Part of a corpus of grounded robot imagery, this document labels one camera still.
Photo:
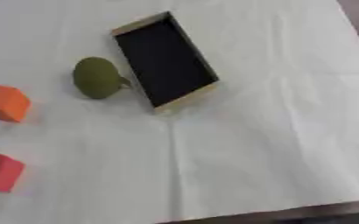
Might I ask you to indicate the tan cardboard box black inside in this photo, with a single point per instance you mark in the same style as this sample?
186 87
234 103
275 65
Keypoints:
164 62

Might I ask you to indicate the orange block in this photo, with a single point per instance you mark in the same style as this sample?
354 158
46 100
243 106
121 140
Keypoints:
6 102

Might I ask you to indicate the olive green toy fruit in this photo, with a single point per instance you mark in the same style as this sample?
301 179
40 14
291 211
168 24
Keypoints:
95 77

